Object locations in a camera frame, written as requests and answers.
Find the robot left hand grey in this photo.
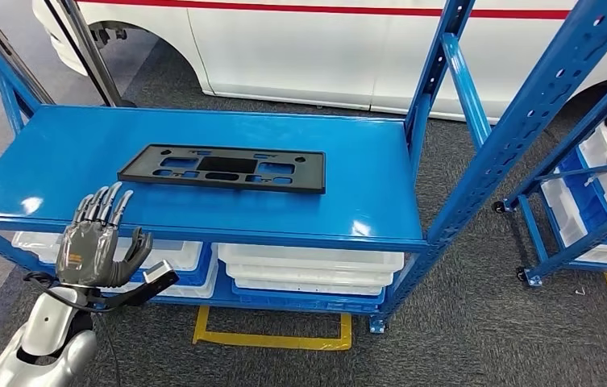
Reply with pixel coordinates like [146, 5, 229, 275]
[56, 181, 153, 289]

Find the black plastic plate bracket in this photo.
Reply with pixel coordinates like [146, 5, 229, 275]
[117, 144, 327, 195]

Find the blue metal shelf rack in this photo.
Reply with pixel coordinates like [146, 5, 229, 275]
[493, 56, 607, 289]
[0, 0, 607, 336]

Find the thin black pole disc base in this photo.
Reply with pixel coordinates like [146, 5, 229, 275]
[41, 0, 137, 109]

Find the white car red stripe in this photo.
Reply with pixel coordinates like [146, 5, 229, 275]
[31, 0, 607, 161]

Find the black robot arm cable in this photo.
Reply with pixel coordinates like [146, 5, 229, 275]
[23, 271, 123, 387]

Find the black camera bracket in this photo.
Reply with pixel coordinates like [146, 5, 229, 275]
[86, 271, 181, 312]

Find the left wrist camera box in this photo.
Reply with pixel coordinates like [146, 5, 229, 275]
[143, 260, 176, 285]

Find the steel stanchion post dark cap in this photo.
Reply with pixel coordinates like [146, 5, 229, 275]
[0, 20, 56, 106]

